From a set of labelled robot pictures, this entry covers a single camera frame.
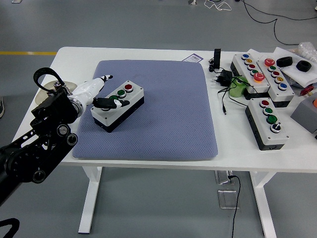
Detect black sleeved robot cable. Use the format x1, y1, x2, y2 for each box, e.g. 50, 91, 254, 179
0, 217, 20, 238

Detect plain grey box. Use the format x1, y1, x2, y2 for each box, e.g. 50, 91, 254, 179
290, 92, 317, 134

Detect grey five-button control box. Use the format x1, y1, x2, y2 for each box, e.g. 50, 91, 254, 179
256, 57, 296, 109

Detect five-button box with yellow label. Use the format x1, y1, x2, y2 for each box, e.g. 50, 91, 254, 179
230, 53, 271, 100

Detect clear plastic bag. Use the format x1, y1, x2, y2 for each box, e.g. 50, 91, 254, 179
291, 41, 317, 64

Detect grey four-button control box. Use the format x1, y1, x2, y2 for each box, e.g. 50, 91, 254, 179
90, 80, 145, 133

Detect black foam ring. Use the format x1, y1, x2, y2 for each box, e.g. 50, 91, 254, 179
296, 60, 312, 72
276, 56, 293, 68

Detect white cardboard sheet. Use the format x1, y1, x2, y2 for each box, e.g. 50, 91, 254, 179
272, 46, 317, 89

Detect four-button box with selector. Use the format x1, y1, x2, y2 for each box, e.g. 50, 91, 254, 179
245, 98, 290, 151

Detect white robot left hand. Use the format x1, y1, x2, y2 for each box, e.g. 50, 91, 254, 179
72, 74, 130, 110

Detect white table leg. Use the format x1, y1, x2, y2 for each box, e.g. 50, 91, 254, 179
78, 166, 104, 234
249, 171, 277, 238

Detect small black upright stand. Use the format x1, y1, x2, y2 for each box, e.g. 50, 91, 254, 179
213, 48, 222, 70

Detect red mushroom button part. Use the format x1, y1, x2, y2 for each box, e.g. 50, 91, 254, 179
300, 85, 315, 97

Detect green plastic cup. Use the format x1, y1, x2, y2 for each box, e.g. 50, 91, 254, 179
228, 76, 251, 99

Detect beige shallow dish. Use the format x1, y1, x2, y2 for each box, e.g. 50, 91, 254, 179
35, 80, 77, 110

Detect black adapter cord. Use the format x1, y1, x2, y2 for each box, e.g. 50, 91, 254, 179
217, 75, 258, 116

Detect white cord on floor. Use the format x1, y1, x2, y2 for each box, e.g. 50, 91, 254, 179
204, 0, 232, 12

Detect purple-edged white label card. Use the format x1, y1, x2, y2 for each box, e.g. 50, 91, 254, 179
182, 53, 204, 63

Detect metal floor socket plate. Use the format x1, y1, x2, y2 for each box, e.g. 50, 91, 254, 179
217, 189, 240, 210
214, 170, 236, 185

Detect long black floor cable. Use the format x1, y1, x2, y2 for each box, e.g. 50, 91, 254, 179
241, 0, 317, 46

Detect black power adapter plug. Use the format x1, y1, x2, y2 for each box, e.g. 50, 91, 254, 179
210, 69, 234, 87

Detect blue-grey textured mat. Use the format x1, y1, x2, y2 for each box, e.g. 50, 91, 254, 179
72, 59, 219, 162

